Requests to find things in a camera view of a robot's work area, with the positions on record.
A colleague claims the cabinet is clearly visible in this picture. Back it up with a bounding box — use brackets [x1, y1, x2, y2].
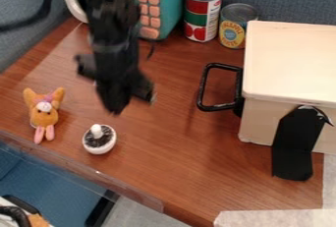
[237, 20, 336, 156]

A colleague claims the black cable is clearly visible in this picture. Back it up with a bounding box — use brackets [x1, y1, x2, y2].
[0, 0, 56, 32]

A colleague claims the orange plush animal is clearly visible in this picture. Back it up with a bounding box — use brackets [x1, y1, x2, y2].
[22, 86, 68, 145]

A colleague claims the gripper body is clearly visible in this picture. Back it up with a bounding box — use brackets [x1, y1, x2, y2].
[73, 42, 158, 117]

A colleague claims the yellow and blue can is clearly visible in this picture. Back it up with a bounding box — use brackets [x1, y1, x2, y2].
[217, 2, 259, 50]

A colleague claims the white toy mushroom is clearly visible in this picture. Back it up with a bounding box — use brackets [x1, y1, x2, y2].
[81, 123, 119, 156]

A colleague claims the toy microwave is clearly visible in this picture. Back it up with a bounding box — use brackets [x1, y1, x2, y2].
[60, 0, 191, 41]

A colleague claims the red and white can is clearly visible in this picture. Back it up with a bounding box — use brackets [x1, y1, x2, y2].
[182, 0, 225, 43]

